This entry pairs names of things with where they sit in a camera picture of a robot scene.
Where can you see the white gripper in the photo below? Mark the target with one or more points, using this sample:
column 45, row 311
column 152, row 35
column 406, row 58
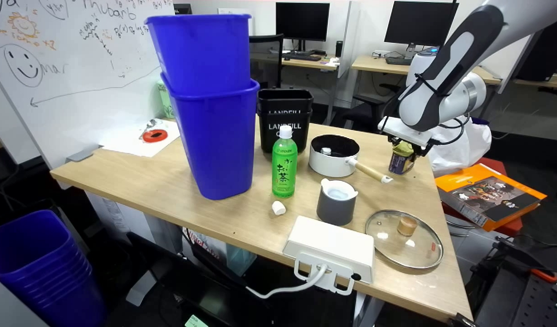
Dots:
column 404, row 129

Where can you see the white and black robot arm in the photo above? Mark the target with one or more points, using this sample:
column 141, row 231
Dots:
column 446, row 60

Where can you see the clear glass pot lid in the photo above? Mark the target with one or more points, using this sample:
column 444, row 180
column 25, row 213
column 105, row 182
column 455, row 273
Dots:
column 386, row 242

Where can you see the black office chair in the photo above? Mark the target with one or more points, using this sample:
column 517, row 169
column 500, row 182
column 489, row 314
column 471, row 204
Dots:
column 373, row 111

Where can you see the black keyboard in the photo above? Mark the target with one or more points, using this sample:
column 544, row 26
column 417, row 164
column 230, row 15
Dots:
column 397, row 60

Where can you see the wooden office desk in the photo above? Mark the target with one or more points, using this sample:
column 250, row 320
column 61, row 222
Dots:
column 373, row 66

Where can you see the orange and black book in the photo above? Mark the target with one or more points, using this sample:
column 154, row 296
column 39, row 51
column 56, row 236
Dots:
column 488, row 196

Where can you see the grey cup with white inside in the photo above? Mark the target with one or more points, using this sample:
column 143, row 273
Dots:
column 333, row 209

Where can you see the black computer monitor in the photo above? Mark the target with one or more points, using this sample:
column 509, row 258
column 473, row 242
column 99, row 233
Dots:
column 301, row 20
column 419, row 22

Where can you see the green plastic bottle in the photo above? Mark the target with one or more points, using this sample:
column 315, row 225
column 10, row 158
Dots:
column 283, row 164

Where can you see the black bin with white lettering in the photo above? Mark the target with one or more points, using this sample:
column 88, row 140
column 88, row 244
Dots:
column 286, row 109

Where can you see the white rectangular box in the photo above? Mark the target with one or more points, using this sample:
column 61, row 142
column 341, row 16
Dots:
column 328, row 245

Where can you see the small white cap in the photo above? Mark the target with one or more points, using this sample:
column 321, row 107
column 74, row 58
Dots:
column 277, row 207

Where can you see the blue plastic bin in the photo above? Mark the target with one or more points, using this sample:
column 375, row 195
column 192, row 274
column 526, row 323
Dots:
column 197, row 55
column 215, row 145

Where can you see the black metal stand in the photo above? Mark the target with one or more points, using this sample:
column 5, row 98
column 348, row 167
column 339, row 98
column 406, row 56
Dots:
column 531, row 302

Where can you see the orange tape roll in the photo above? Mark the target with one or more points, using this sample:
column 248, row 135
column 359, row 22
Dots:
column 154, row 135

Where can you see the grey whiteboard eraser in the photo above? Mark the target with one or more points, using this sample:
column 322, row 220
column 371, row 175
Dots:
column 83, row 153

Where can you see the whiteboard with drawings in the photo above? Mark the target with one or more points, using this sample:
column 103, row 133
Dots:
column 59, row 91

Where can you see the nested blue floor bins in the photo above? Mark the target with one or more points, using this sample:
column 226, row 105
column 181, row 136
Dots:
column 34, row 265

